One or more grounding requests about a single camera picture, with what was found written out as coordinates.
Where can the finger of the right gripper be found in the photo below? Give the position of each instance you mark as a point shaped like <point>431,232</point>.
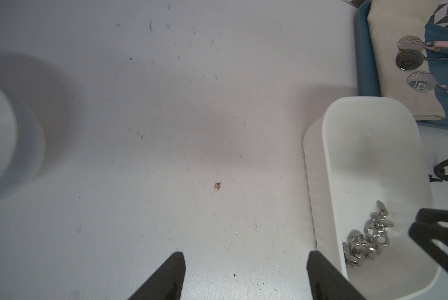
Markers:
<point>426,230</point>

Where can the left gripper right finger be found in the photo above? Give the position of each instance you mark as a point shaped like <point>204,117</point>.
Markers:
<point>326,282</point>

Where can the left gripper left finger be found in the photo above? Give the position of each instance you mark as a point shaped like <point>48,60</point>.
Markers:
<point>166,283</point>

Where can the black wing nut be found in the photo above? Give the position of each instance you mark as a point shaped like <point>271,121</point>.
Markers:
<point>440,175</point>

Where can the white storage box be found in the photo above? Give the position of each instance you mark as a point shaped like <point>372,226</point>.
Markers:
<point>360,151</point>

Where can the silver wing nut pile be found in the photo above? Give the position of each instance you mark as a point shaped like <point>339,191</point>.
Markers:
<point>369,243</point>

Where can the teal tray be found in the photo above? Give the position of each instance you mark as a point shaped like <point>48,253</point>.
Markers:
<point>368,83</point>

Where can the white round bowl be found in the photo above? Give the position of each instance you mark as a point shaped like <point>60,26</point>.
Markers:
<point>22,145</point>

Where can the beige cloth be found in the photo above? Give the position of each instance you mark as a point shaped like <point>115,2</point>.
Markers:
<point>388,22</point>

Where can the white handled spoon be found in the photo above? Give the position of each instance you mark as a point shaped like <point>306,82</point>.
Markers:
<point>424,81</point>

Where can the dark handled spoon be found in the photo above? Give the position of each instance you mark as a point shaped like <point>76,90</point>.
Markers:
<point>410,59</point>

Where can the pink handled spoon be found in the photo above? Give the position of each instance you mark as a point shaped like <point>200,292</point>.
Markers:
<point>415,43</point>

